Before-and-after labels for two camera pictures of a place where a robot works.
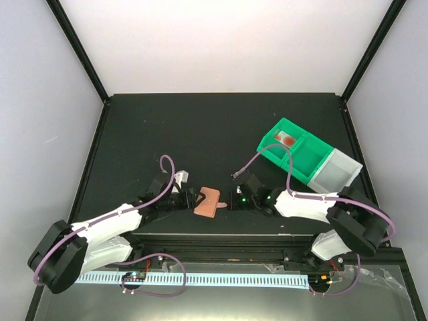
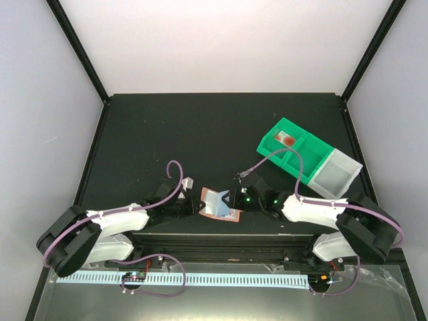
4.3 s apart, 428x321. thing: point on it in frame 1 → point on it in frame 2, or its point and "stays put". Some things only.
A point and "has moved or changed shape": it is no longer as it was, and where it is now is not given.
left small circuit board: [134, 277] stays put
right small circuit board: [319, 279] stays put
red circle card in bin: [285, 138] stays put
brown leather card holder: [207, 207] has moved or changed shape
